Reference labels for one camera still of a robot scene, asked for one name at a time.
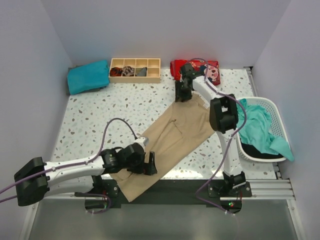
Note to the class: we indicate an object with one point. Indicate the wooden compartment box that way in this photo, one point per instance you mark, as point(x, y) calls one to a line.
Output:
point(153, 73)

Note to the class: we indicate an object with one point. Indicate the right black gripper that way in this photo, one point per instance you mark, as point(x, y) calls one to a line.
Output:
point(177, 88)

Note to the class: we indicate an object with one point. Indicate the orange black fabric item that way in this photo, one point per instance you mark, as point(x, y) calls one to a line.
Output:
point(116, 72)

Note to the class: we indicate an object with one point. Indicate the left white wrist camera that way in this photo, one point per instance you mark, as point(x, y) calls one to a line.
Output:
point(143, 141)

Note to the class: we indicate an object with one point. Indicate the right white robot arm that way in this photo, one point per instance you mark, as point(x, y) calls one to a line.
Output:
point(223, 119)

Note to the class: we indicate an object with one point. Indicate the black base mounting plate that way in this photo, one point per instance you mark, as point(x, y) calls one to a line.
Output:
point(171, 192)

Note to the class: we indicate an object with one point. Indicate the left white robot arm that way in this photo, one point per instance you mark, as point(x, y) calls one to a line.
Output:
point(38, 179)

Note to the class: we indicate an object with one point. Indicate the grey fabric item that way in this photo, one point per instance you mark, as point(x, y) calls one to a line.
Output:
point(141, 72)

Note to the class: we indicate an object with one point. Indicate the red cartoon folded cloth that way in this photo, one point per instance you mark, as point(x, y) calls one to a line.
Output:
point(211, 71)

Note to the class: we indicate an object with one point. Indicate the beige t shirt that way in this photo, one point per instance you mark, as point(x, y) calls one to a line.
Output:
point(182, 128)

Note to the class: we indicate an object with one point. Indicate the folded teal t shirt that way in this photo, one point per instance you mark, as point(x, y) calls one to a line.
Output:
point(88, 77)

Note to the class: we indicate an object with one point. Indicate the white plastic laundry basket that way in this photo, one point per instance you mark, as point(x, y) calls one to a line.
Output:
point(272, 107)

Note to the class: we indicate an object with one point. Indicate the teal shirt in basket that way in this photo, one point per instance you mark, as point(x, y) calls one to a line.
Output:
point(257, 125)

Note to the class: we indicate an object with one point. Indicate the brown floral fabric item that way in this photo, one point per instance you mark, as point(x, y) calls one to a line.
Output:
point(128, 71)

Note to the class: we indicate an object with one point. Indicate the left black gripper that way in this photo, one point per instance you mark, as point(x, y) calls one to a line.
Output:
point(140, 169)

